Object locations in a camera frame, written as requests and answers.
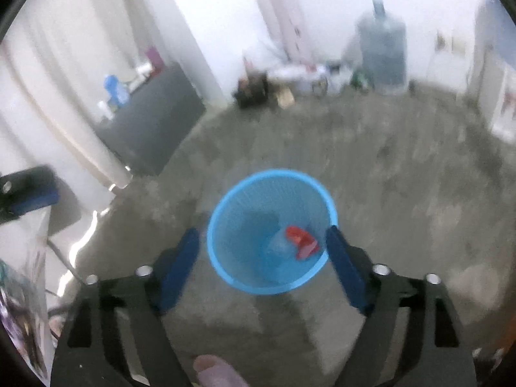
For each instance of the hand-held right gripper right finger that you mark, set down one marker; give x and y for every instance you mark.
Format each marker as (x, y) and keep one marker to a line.
(346, 272)

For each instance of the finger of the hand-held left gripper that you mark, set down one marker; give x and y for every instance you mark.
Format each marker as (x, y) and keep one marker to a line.
(34, 203)

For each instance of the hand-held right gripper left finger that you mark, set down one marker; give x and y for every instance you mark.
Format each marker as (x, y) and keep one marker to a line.
(179, 268)

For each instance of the blue mesh waste basket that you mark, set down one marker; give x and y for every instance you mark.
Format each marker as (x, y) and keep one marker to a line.
(242, 209)

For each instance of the red and white package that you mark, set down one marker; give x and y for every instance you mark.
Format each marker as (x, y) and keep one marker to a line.
(300, 242)

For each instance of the clear plastic wrapper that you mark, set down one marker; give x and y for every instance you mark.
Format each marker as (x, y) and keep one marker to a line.
(280, 246)

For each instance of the small white bottle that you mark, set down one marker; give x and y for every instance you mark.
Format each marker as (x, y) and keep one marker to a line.
(105, 111)

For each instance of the blue plastic bottle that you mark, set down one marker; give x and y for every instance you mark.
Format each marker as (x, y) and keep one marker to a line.
(117, 90)

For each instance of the dark grey cabinet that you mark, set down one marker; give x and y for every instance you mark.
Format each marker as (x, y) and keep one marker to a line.
(153, 121)

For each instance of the purple card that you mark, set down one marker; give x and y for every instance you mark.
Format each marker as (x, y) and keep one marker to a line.
(154, 58)

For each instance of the large clear water jug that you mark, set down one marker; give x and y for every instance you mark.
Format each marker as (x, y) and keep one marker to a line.
(381, 48)

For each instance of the pale pink board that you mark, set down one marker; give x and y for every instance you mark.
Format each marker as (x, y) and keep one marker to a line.
(286, 12)

